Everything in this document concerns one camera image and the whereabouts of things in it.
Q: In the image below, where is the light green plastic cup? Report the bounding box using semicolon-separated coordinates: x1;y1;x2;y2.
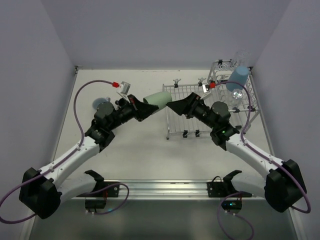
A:
143;91;172;111

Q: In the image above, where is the grey ceramic mug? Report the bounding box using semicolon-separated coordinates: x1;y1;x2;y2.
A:
92;97;111;110

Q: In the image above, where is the light blue plastic cup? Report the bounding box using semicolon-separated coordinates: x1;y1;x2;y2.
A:
226;66;249;92

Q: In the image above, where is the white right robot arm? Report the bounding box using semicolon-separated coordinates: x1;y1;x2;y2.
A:
166;93;311;213

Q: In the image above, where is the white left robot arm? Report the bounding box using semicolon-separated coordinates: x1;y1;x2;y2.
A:
19;94;166;219

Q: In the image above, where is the clear glass tumbler front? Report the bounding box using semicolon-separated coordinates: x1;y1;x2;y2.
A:
231;88;244;107

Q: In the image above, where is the clear glass tumbler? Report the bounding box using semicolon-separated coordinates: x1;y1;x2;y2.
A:
229;49;251;68
231;88;244;107

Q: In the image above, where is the silver wire dish rack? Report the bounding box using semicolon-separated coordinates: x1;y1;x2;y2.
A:
161;59;261;140

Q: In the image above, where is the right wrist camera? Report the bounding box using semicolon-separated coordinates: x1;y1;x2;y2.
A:
201;81;216;100

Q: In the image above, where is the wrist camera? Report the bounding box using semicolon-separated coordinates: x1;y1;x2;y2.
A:
201;81;216;100
112;81;131;96

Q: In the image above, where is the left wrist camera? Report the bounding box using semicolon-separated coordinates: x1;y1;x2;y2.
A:
112;81;131;96

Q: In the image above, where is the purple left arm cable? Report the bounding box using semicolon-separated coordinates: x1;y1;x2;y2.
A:
0;79;115;223

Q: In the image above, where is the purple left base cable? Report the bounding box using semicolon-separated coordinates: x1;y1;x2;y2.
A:
86;182;130;216

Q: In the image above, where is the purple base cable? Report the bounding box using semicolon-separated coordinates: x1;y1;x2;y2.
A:
86;182;130;216
216;191;255;240

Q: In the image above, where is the aluminium mounting rail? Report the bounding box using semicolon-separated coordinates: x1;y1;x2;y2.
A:
72;178;266;201

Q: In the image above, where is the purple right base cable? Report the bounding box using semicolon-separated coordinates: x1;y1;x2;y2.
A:
216;191;255;240

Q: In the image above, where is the black left base bracket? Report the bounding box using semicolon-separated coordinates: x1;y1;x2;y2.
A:
84;170;120;213

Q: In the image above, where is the black base bracket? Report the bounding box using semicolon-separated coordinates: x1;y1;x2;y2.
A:
206;170;253;213
84;170;120;213

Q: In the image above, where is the black right base bracket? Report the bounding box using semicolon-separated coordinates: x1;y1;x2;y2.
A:
206;170;253;213

